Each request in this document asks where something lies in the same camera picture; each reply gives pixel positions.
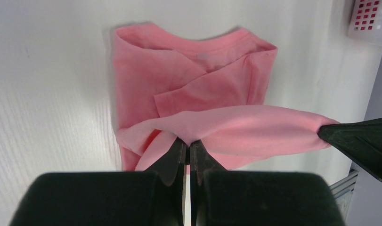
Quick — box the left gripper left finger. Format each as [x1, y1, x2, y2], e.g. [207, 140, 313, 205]
[11, 138, 187, 226]

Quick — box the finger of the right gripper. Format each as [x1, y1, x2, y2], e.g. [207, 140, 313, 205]
[317, 118, 382, 182]

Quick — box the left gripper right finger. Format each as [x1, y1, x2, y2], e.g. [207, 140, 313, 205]
[189, 140, 344, 226]

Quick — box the pink t shirt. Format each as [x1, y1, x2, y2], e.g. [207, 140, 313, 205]
[113, 23, 334, 171]

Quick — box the white plastic laundry basket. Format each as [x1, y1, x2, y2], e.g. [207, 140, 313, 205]
[348, 0, 382, 47]

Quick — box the aluminium frame rail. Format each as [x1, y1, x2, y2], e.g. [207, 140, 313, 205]
[329, 169, 360, 219]

